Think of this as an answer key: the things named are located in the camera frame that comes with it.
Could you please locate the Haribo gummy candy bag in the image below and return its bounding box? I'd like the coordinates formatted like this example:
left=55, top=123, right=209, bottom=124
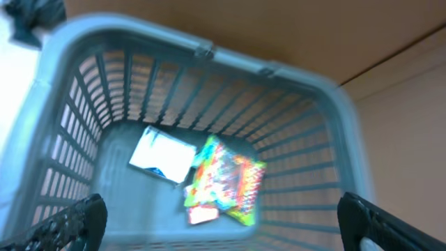
left=184, top=135, right=267, bottom=227

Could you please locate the small red tissue pack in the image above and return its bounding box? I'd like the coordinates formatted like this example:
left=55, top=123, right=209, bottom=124
left=187, top=205, right=219, bottom=225

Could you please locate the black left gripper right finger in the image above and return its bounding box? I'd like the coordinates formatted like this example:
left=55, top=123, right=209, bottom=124
left=337, top=192, right=445, bottom=251

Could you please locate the white cardboard box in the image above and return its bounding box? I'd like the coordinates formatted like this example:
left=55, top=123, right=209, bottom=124
left=129, top=126, right=197, bottom=184

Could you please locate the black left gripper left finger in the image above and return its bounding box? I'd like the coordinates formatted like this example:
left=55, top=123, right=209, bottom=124
left=1, top=193, right=107, bottom=251

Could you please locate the grey plastic basket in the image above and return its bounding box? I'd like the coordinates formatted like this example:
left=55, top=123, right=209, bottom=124
left=1, top=13, right=374, bottom=250

